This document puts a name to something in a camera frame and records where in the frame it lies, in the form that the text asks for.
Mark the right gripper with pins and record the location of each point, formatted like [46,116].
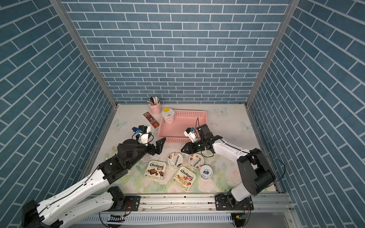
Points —
[191,149]

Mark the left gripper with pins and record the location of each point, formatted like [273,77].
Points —
[153,151]

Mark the pink plastic basket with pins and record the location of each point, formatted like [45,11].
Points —
[183,119]

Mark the round Chobani yogurt dark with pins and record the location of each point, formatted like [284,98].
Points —
[175,160]

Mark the square Chobani flip chocolate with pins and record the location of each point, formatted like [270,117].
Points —
[155,170]

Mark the white yellow yogurt cup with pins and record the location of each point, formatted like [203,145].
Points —
[168,115]

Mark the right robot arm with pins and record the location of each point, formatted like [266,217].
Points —
[255,171]

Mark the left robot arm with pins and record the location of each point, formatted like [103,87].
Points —
[91,195]

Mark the round Chobani yogurt strawberry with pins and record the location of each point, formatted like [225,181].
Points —
[196,161]

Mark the small blue white yogurt cup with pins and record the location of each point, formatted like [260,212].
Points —
[206,172]

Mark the red pencil box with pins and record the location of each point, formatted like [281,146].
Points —
[151,120]

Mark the square Chobani flip strawberry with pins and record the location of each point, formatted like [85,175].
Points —
[184,179]

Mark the pink pen cup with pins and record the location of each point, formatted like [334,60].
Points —
[155,109]

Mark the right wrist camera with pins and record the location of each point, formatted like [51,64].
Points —
[191,134]

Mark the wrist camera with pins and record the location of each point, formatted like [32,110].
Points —
[191,134]
[143,134]

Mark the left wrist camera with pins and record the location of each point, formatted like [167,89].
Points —
[143,134]

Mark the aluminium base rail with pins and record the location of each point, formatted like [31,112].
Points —
[206,202]

